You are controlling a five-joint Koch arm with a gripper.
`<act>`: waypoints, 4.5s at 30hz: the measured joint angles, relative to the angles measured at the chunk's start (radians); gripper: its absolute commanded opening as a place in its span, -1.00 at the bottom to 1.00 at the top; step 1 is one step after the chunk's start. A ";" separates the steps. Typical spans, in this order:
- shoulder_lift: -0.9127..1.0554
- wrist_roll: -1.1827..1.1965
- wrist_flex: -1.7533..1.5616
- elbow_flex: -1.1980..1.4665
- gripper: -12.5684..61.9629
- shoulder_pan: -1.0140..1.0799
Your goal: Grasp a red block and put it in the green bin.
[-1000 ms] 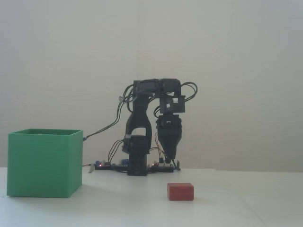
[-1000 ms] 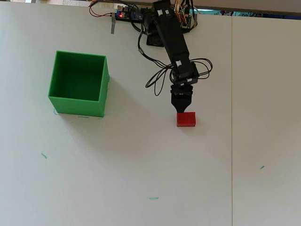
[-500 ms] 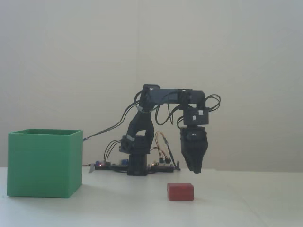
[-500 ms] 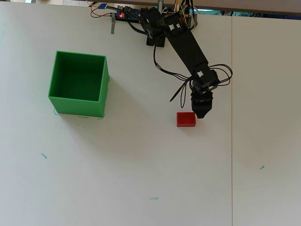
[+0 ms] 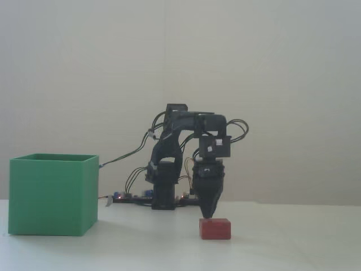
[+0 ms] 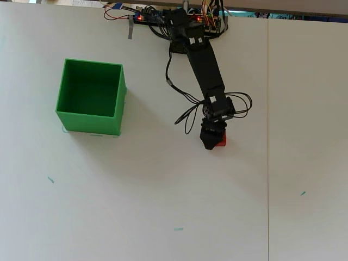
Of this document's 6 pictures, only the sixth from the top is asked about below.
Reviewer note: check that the blue connector plug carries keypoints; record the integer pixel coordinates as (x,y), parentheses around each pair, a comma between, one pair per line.
(117,5)

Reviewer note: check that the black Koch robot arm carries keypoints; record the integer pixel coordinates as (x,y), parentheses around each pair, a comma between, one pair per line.
(206,68)

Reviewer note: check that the grey tape strip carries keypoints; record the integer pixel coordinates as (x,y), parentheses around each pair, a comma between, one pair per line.
(130,27)

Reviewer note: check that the red block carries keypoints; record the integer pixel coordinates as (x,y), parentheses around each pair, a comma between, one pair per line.
(222,142)

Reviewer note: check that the green plastic bin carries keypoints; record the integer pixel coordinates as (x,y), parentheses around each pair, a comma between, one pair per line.
(89,122)

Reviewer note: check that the blue circuit board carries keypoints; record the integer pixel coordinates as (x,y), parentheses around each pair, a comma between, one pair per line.
(149,17)

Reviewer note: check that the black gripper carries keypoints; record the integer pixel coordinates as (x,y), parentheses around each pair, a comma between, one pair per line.
(214,126)

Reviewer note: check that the green circuit board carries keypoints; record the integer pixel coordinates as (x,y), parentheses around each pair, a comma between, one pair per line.
(213,24)

